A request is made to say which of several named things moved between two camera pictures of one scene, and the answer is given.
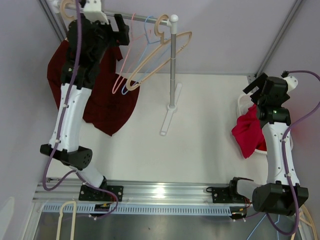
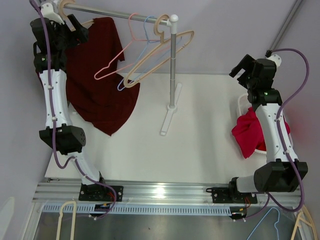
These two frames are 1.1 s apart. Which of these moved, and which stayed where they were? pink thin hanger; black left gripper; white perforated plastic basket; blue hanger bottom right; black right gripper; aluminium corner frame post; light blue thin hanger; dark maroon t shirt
Moved: light blue thin hanger; pink thin hanger; black left gripper; black right gripper
Stayed: aluminium corner frame post; white perforated plastic basket; blue hanger bottom right; dark maroon t shirt
